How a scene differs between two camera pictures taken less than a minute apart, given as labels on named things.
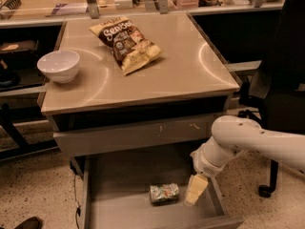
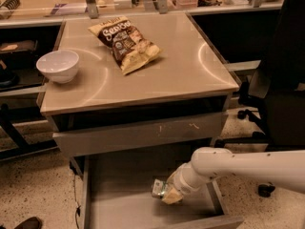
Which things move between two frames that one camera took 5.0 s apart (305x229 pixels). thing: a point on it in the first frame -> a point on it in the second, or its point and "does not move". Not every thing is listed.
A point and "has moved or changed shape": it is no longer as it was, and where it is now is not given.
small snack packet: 165,194 has moved or changed shape
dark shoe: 31,223 does not move
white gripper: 203,166 -> 180,181
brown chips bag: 132,51 does not move
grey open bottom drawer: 149,191 does not move
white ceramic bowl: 61,66 does not move
